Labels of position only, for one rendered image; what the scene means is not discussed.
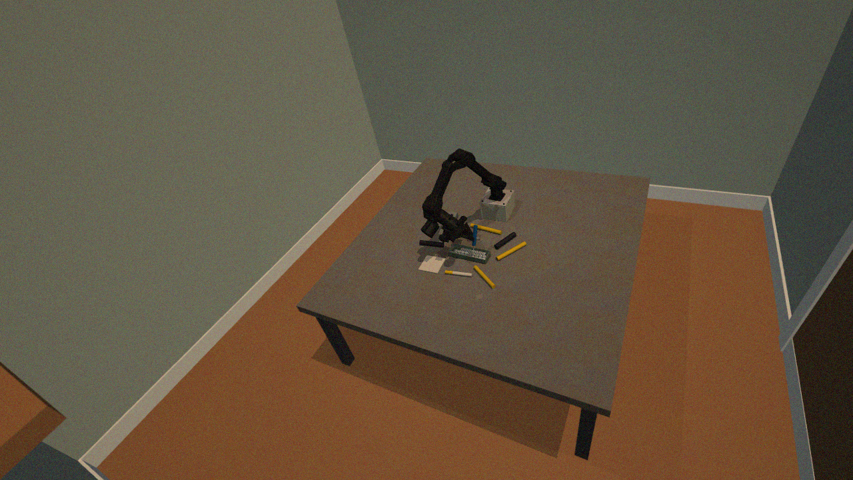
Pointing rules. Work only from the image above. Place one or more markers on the grey keyboard with keys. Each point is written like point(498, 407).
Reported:
point(467, 253)

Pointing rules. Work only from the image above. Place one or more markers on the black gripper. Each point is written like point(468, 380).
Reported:
point(458, 228)

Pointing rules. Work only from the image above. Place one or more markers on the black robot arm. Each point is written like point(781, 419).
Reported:
point(432, 207)

